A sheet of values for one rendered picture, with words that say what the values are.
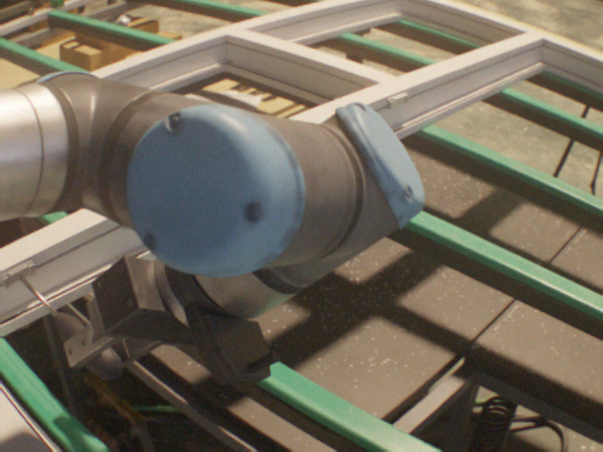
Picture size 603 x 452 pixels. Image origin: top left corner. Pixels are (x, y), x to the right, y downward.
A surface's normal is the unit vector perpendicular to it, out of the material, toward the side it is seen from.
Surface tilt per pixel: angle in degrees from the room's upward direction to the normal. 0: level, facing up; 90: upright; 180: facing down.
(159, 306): 49
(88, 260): 90
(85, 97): 40
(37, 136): 65
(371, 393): 0
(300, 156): 54
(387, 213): 105
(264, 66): 90
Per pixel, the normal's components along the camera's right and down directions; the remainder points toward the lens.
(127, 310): -0.59, -0.18
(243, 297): 0.00, 0.65
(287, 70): -0.70, 0.36
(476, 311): 0.00, -0.86
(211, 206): -0.41, 0.04
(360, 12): 0.71, 0.36
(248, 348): 0.74, -0.51
